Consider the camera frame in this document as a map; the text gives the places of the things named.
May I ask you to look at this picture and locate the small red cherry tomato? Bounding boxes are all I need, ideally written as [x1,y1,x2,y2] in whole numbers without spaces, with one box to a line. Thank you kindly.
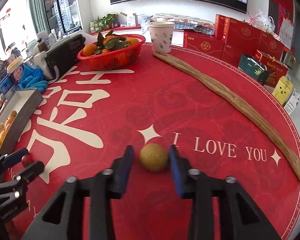
[21,154,34,168]

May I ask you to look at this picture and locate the brown kiwi fruit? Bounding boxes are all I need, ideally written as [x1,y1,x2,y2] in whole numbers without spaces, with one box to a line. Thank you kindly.
[139,144,169,172]

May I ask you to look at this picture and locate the orange in tray front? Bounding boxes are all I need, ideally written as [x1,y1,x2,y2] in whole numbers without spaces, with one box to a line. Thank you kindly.
[0,130,6,142]

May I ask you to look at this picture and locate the orange in tray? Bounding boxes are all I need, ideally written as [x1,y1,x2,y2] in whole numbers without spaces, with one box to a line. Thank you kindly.
[0,130,6,142]
[5,116,15,127]

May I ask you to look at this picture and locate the husk behind tray orange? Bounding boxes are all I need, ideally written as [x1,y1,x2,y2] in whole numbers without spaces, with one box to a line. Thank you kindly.
[0,123,6,133]

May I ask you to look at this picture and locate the orange near wooden stick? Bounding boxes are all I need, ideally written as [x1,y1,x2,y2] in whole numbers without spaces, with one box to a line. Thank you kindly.
[5,123,11,132]

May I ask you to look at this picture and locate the orange in tray rear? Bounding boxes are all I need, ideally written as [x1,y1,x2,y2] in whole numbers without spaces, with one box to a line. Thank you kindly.
[5,116,15,127]

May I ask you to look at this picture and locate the white shallow box tray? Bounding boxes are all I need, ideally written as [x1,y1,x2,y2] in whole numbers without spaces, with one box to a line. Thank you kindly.
[0,88,43,154]

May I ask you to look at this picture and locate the long curved wooden stick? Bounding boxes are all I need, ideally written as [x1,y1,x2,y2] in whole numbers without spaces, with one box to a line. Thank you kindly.
[152,51,300,188]

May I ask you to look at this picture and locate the blue small box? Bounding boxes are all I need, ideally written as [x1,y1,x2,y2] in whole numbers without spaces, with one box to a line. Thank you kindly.
[0,75,17,100]

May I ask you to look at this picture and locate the blue rubber gloves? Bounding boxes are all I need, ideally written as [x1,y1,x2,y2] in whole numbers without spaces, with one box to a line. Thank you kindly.
[17,66,47,93]

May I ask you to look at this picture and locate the red round table mat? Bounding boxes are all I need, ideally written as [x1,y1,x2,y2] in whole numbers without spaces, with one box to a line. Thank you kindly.
[13,44,300,239]

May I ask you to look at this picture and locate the round snack tub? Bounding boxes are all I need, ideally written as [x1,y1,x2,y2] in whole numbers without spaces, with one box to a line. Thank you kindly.
[7,56,24,85]

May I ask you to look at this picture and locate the black portable radio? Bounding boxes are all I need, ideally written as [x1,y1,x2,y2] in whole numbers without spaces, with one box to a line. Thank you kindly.
[45,34,85,80]

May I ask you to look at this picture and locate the yellow carton box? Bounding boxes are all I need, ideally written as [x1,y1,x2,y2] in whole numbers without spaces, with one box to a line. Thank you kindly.
[272,76,293,105]

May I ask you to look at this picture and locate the red gift bag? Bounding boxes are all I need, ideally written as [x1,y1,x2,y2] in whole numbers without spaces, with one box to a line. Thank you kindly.
[255,50,288,88]

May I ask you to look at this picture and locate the red plastic fruit basket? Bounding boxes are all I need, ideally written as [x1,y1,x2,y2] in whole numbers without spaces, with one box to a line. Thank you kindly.
[77,34,146,71]

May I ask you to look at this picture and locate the dark green gift bag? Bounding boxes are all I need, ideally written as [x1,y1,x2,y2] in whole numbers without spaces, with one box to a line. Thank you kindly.
[238,54,270,86]

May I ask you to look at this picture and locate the oranges with leaves in basket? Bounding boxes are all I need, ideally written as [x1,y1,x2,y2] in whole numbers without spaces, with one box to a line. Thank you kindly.
[82,30,139,56]

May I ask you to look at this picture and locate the glass display cabinet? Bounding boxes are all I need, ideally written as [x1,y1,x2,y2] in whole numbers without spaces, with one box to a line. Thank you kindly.
[44,0,82,35]

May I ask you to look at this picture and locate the low red gift box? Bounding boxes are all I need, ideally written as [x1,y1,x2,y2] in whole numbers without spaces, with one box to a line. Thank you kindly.
[183,30,224,60]

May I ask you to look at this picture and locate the potted green plant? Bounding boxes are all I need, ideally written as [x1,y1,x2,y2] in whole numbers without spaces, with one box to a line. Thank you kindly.
[90,14,121,33]

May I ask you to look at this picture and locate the clear plastic bag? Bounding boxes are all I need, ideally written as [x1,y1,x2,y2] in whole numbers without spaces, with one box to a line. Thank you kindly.
[249,10,275,33]

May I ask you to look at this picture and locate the white floral paper cup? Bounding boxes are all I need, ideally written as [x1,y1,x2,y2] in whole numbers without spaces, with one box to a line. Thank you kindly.
[147,21,174,53]

